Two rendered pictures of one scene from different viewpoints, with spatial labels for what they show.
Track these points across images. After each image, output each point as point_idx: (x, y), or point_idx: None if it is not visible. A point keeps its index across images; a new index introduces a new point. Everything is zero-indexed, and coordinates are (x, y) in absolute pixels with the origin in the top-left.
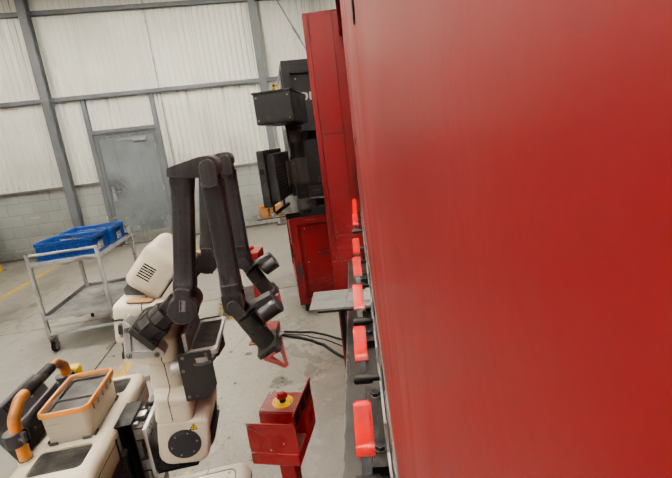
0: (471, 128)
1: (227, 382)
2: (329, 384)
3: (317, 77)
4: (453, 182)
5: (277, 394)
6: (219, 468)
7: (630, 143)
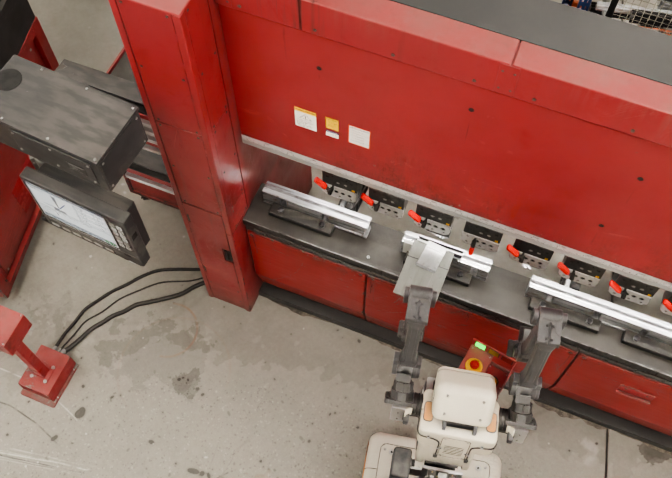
0: None
1: (141, 452)
2: (229, 328)
3: (201, 75)
4: None
5: (474, 367)
6: (374, 457)
7: None
